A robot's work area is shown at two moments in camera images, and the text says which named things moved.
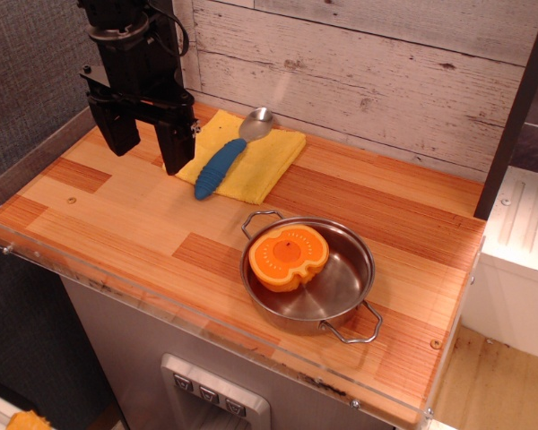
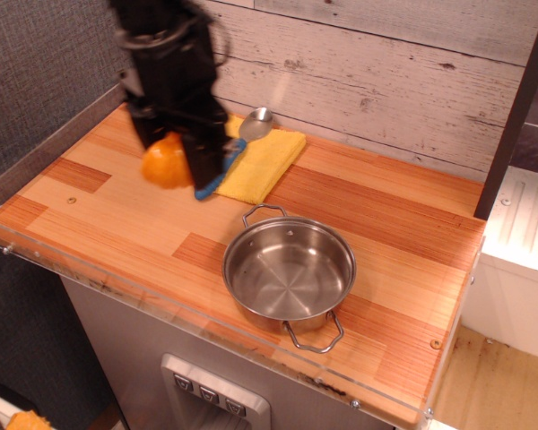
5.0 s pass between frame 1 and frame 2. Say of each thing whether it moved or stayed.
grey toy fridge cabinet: stayed
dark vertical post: stayed
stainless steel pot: moved
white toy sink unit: stayed
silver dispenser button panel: stayed
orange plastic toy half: moved
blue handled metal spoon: stayed
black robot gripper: moved
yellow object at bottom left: stayed
